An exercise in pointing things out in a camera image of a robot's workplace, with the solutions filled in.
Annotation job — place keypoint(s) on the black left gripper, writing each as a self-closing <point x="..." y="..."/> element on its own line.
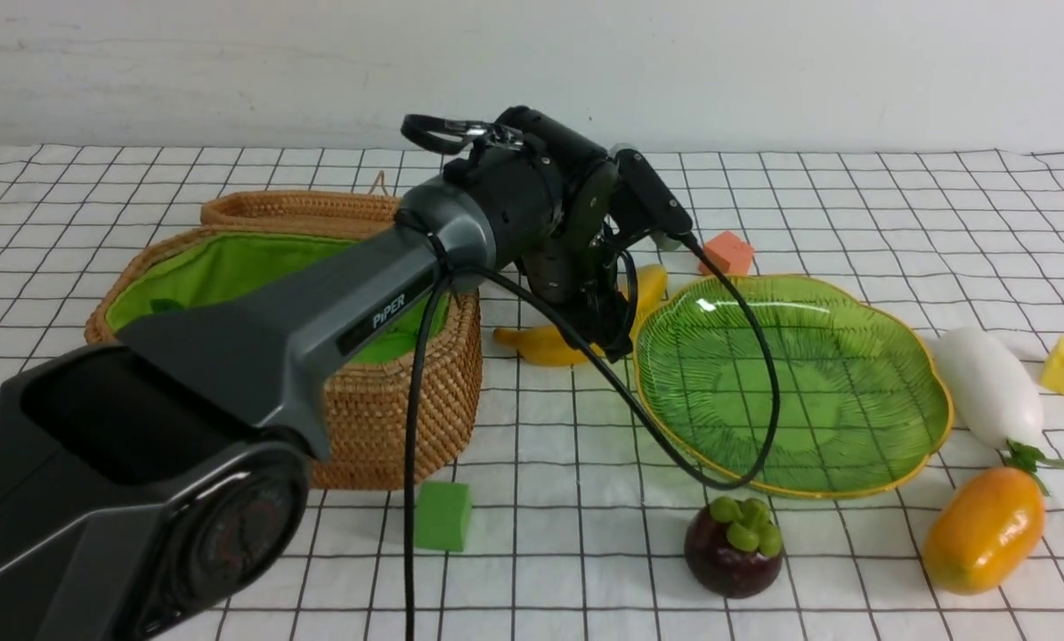
<point x="575" y="271"/>

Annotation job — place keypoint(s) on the yellow banana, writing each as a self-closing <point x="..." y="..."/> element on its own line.
<point x="544" y="346"/>

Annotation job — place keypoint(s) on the dark purple mangosteen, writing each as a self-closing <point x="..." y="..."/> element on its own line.
<point x="733" y="548"/>

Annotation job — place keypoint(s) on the white radish with leaves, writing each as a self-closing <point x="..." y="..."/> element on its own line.
<point x="995" y="397"/>

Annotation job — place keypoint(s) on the orange yellow mango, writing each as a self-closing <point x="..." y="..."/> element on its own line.
<point x="990" y="527"/>

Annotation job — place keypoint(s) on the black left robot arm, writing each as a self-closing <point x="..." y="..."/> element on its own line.
<point x="145" y="480"/>

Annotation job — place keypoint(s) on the orange foam cube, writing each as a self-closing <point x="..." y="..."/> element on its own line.
<point x="729" y="253"/>

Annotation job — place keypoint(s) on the green foam cube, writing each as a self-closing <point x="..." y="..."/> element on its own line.
<point x="442" y="516"/>

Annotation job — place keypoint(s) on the checkered white tablecloth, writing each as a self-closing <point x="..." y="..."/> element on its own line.
<point x="578" y="517"/>

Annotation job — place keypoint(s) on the green leaf-shaped plastic plate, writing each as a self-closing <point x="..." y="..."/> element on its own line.
<point x="862" y="406"/>

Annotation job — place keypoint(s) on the woven wicker basket lid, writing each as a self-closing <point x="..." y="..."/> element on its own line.
<point x="316" y="213"/>

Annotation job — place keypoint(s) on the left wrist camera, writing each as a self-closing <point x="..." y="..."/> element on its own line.
<point x="643" y="206"/>

